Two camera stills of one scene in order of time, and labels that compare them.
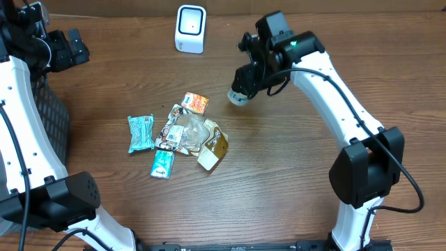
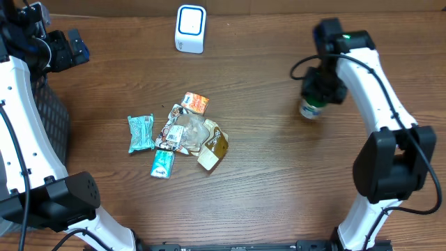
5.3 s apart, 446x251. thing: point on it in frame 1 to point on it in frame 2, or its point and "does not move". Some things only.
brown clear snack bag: (194, 135) does not move
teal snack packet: (141, 131) does not move
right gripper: (249, 77) to (312, 89)
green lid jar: (237, 98) to (309, 111)
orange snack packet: (195, 102) does not move
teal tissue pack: (162, 164) does not move
